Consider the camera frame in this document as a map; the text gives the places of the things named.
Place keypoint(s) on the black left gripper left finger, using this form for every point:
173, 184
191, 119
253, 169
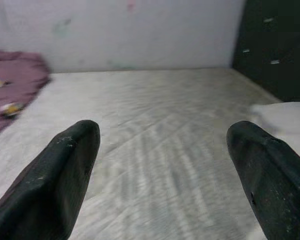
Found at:
45, 190

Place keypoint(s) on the white pillow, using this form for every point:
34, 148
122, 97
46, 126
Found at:
290, 117

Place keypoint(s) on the dark tufted headboard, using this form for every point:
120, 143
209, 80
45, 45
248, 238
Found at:
277, 37

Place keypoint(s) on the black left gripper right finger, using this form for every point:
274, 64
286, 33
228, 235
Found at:
272, 187

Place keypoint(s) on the white quilted mattress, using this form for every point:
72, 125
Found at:
152, 112

